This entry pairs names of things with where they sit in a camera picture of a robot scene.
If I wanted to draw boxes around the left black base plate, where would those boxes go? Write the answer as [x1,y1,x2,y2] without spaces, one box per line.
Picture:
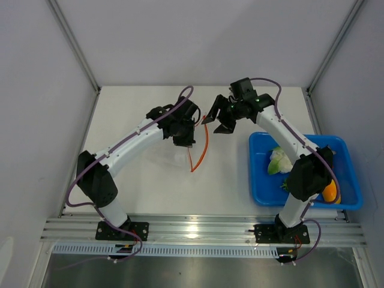
[95,221,149,241]

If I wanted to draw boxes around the aluminium frame post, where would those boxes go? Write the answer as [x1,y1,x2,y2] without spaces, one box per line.
[44,0,101,94]
[306,0,367,97]

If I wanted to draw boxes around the left aluminium frame post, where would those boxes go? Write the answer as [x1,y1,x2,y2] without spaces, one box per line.
[44,0,101,94]

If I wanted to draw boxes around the white toy cauliflower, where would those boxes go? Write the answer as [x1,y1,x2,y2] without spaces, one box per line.
[267,146,293,175]

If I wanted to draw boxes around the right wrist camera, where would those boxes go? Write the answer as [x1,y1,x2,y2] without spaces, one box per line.
[230,77,257,101]

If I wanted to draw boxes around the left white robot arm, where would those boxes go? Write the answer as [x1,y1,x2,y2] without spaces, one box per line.
[76,97,201,240]

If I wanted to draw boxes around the clear zip bag orange zipper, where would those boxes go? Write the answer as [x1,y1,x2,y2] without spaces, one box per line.
[149,115,210,173]

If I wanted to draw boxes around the aluminium mounting rail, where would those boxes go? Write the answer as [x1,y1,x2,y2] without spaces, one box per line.
[40,213,367,247]

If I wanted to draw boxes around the green toy grapes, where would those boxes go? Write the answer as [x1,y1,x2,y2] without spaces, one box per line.
[280,179,288,191]

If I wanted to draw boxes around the blue plastic tray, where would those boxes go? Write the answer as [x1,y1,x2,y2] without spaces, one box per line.
[249,132,363,211]

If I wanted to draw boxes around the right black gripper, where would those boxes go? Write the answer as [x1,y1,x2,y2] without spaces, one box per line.
[201,95,243,135]

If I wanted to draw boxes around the right aluminium frame post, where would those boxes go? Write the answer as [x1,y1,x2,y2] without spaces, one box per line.
[306,0,367,97]

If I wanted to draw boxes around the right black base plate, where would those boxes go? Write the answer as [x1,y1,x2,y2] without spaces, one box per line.
[248,224,310,244]

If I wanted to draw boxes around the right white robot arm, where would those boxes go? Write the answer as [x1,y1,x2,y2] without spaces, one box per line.
[202,91,337,243]

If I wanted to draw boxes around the white slotted cable duct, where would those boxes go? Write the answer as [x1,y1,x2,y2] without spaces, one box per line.
[52,243,279,259]

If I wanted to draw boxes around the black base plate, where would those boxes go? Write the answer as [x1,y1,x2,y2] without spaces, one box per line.
[248,224,310,244]
[95,221,149,241]

